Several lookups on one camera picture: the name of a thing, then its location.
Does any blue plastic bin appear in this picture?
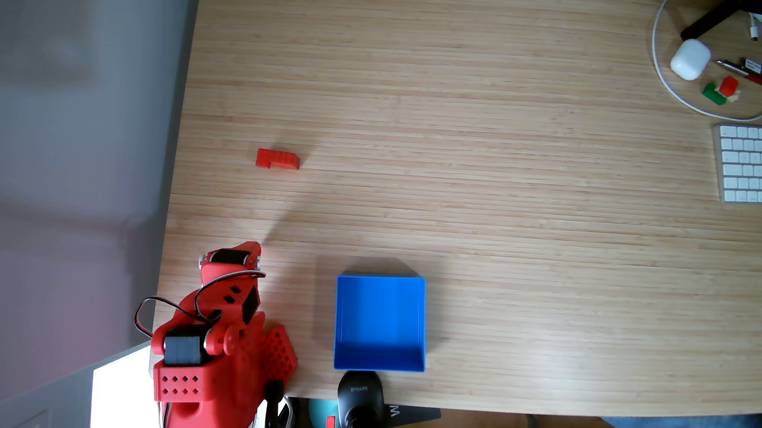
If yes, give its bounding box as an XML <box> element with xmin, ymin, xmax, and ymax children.
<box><xmin>330</xmin><ymin>270</ymin><xmax>433</xmax><ymax>377</ymax></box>

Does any green lego brick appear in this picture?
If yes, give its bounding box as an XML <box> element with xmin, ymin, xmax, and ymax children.
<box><xmin>700</xmin><ymin>82</ymin><xmax>729</xmax><ymax>107</ymax></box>

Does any black table clamp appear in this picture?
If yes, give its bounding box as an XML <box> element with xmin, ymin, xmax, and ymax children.
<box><xmin>260</xmin><ymin>379</ymin><xmax>289</xmax><ymax>428</ymax></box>

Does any teal round object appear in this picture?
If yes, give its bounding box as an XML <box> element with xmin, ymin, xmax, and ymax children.
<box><xmin>285</xmin><ymin>395</ymin><xmax>351</xmax><ymax>428</ymax></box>

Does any window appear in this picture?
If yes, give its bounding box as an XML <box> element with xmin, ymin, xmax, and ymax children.
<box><xmin>88</xmin><ymin>339</ymin><xmax>171</xmax><ymax>428</ymax></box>

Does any black sheet white letter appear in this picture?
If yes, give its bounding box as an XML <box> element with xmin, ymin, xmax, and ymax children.
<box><xmin>380</xmin><ymin>403</ymin><xmax>443</xmax><ymax>428</ymax></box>

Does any white earbuds case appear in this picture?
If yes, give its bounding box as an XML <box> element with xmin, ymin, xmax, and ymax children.
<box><xmin>669</xmin><ymin>37</ymin><xmax>714</xmax><ymax>83</ymax></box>

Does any black monitor stand leg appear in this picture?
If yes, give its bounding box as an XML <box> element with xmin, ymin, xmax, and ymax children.
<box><xmin>679</xmin><ymin>0</ymin><xmax>762</xmax><ymax>47</ymax></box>

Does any red and silver pen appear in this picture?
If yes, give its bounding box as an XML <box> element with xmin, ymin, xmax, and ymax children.
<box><xmin>713</xmin><ymin>59</ymin><xmax>762</xmax><ymax>93</ymax></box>

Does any black gooseneck camera stand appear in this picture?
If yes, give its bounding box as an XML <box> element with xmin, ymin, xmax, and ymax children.
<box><xmin>334</xmin><ymin>368</ymin><xmax>389</xmax><ymax>428</ymax></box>

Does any white cable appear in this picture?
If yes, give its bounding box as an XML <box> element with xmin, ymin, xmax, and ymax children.
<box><xmin>645</xmin><ymin>0</ymin><xmax>762</xmax><ymax>124</ymax></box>

